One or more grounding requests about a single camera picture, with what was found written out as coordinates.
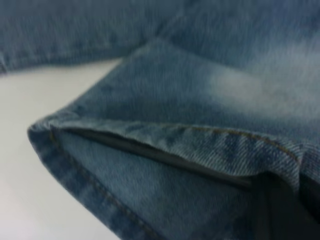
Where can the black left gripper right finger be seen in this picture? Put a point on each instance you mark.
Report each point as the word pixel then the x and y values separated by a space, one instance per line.
pixel 312 190

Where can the blue denim shorts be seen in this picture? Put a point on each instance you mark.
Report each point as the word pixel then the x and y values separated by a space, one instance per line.
pixel 150 87

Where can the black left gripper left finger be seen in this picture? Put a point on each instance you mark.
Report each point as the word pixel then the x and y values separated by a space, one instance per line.
pixel 277 215

